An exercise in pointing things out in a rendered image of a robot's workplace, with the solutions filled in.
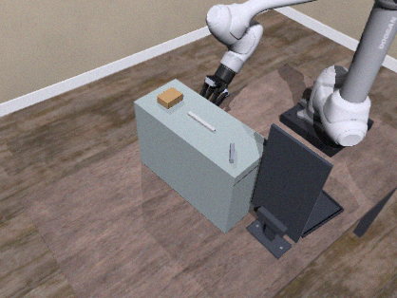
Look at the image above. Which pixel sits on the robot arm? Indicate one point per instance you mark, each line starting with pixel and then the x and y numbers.
pixel 347 111

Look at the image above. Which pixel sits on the small brown cardboard box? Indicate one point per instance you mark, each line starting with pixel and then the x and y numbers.
pixel 169 97

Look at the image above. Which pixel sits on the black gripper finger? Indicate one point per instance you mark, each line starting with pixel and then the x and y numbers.
pixel 207 94
pixel 218 101

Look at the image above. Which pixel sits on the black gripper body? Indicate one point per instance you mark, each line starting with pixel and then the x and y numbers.
pixel 226 75

